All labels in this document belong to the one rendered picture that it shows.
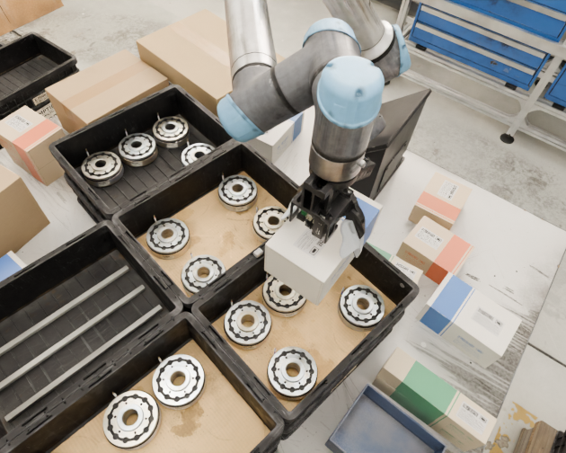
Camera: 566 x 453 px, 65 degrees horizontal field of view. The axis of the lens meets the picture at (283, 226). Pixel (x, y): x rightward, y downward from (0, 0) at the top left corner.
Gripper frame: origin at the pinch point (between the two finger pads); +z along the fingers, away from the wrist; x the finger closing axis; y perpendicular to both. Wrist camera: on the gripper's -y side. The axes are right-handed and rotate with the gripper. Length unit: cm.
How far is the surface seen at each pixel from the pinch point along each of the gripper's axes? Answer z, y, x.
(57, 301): 28, 35, -45
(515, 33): 53, -191, -4
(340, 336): 27.6, 3.4, 10.9
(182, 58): 21, -41, -78
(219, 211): 27.7, -6.1, -32.8
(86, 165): 25, 6, -69
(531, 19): 46, -195, -1
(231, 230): 27.7, -3.4, -26.5
